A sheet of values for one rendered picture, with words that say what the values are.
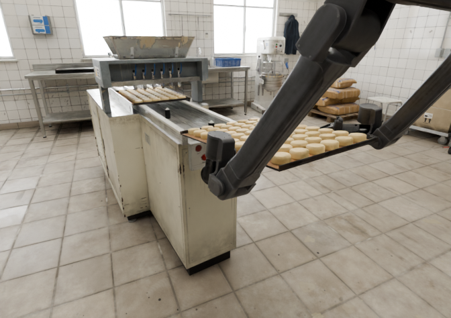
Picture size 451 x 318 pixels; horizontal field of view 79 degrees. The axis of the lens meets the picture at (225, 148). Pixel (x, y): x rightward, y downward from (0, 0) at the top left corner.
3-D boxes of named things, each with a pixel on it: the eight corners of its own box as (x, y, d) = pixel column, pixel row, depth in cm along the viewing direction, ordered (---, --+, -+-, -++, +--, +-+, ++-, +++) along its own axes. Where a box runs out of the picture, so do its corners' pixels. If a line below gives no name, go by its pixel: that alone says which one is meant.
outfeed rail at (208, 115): (135, 86, 297) (134, 79, 295) (137, 86, 299) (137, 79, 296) (236, 135, 137) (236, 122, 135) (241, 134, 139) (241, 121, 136)
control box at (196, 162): (188, 168, 134) (187, 142, 129) (230, 158, 145) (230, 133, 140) (192, 171, 131) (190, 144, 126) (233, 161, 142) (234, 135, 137)
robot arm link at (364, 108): (378, 149, 90) (394, 141, 93) (384, 116, 84) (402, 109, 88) (347, 136, 99) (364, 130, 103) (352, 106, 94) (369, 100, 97)
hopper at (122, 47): (105, 58, 188) (101, 36, 183) (180, 56, 215) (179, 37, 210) (113, 60, 165) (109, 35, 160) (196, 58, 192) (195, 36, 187)
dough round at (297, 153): (311, 155, 73) (311, 147, 72) (306, 160, 69) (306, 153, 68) (292, 153, 75) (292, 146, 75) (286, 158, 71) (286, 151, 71)
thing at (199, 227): (150, 219, 212) (136, 104, 179) (190, 206, 228) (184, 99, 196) (186, 282, 156) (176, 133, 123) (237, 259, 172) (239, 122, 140)
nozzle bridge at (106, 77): (100, 107, 198) (91, 58, 186) (190, 98, 233) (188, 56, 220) (107, 117, 172) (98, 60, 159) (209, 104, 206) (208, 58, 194)
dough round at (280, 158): (294, 162, 68) (294, 154, 68) (280, 166, 66) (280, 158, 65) (281, 157, 72) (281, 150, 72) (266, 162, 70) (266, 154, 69)
